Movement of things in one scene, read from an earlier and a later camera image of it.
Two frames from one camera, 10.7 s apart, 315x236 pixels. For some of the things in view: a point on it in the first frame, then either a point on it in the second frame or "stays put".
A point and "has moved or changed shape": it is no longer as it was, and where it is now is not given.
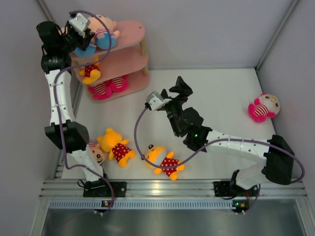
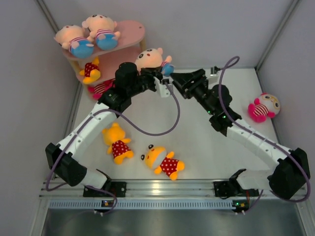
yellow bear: [91, 72] stays put
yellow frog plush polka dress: [157, 156] stays put
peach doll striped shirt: [106, 35] stays put
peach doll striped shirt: [99, 155] -> [167, 68]
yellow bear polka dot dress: [111, 140] has moved or changed shape
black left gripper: [84, 41] -> [151, 76]
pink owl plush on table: [265, 107] stays put
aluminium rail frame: [59, 188] stays put
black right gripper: [181, 87] -> [185, 82]
